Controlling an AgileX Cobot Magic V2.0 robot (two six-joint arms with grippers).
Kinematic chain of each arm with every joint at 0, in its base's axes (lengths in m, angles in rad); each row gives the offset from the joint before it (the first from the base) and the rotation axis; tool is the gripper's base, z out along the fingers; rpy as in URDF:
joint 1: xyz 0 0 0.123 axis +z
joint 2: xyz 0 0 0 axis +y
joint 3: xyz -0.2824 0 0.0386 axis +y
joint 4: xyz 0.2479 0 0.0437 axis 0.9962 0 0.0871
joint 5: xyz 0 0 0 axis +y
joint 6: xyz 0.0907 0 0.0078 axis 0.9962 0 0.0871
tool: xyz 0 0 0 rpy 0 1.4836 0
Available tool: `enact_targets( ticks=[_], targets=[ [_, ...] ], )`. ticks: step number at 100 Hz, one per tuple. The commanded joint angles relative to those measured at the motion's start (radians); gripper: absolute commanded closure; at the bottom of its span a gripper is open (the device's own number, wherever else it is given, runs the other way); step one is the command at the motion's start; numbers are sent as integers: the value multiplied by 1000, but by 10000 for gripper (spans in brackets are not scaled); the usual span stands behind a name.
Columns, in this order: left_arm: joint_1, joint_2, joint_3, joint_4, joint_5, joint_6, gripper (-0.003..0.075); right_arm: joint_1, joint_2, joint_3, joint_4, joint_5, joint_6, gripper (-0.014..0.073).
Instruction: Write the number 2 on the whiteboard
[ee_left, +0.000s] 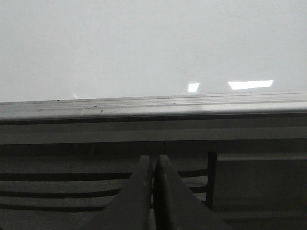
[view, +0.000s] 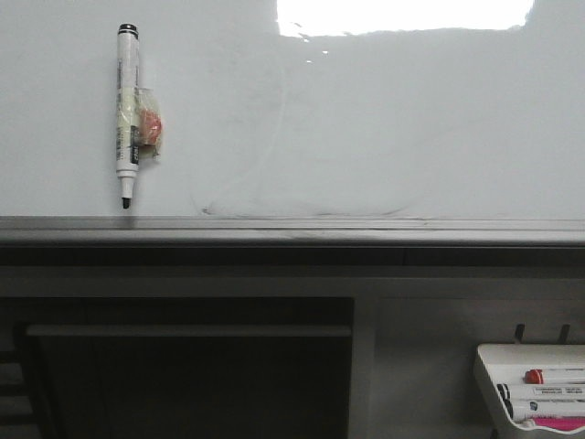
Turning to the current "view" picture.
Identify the white horizontal bar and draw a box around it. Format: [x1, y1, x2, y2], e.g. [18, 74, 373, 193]
[25, 325, 352, 337]

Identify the pink eraser block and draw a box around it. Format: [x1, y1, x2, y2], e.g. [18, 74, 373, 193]
[522, 417, 585, 432]

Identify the black capped marker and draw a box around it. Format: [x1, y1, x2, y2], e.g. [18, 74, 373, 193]
[504, 399, 584, 422]
[496, 382, 585, 402]

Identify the white marker holder tray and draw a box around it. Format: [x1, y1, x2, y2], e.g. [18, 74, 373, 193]
[473, 344, 584, 438]

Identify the black hook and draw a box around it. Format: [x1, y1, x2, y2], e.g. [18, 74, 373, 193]
[513, 324, 526, 344]
[558, 324, 570, 345]

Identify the red capped marker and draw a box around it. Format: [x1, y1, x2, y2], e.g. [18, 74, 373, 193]
[524, 368, 585, 385]

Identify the black right hook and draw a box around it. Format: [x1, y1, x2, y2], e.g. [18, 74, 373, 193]
[558, 324, 570, 345]

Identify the black capped marker lower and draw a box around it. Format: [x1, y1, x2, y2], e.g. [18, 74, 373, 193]
[504, 399, 584, 422]

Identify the red magnet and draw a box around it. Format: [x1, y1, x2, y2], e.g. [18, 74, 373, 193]
[137, 88, 164, 158]

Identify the black left hook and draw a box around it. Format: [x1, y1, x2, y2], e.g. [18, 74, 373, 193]
[513, 324, 526, 344]

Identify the white black whiteboard marker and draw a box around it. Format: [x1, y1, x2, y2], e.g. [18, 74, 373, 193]
[115, 23, 140, 209]

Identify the black capped marker upper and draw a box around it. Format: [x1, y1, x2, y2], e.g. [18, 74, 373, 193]
[496, 382, 585, 402]

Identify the grey whiteboard ledge tray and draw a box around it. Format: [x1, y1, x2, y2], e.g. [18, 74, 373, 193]
[1, 216, 584, 268]

